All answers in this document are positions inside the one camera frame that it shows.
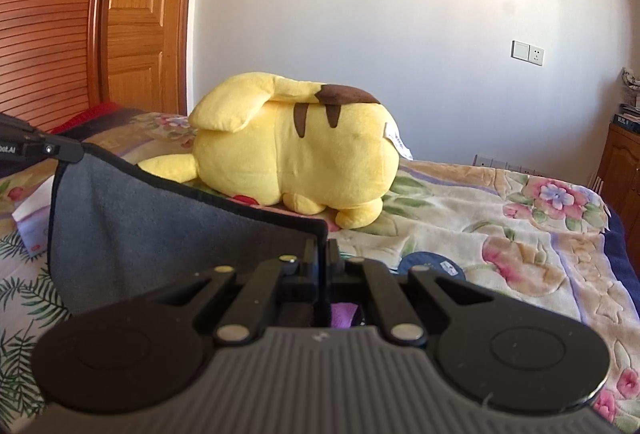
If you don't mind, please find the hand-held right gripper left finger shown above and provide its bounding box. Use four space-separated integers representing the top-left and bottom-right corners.
145 237 321 347

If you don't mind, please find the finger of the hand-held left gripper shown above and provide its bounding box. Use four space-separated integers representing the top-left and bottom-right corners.
19 132 85 164

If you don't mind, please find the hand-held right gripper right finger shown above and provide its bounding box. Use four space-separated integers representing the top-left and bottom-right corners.
326 238 497 349

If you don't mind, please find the grey towel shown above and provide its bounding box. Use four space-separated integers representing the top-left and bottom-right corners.
47 141 329 316

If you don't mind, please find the red knitted cloth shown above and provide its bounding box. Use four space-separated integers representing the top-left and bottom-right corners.
49 102 122 136

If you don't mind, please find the purple cloth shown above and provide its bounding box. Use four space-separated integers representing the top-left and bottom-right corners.
329 302 362 328

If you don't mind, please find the white and pink box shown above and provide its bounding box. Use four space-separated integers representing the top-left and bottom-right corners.
12 178 55 261

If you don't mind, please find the blue round disc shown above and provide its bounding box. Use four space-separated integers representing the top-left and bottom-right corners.
398 251 466 284

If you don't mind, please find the yellow plush toy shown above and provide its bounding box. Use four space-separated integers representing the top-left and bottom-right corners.
137 71 414 230

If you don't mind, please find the wooden louvred wardrobe door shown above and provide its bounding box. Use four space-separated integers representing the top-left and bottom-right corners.
0 0 118 133

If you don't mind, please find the wooden panel door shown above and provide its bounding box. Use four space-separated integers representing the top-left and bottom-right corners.
89 0 202 117

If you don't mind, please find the floral blanket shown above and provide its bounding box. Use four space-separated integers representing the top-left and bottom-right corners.
0 110 640 434

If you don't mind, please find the dark blue bed sheet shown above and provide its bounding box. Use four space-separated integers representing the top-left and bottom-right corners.
602 206 640 297

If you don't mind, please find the wooden cabinet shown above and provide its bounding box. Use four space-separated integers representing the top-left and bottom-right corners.
594 121 640 216

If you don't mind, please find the stack of books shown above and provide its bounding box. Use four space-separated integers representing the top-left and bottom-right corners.
612 67 640 134

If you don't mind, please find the white wall socket strip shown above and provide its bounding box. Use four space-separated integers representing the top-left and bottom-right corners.
472 154 545 176

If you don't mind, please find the white wall switch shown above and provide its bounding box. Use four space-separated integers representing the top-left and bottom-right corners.
511 39 545 67

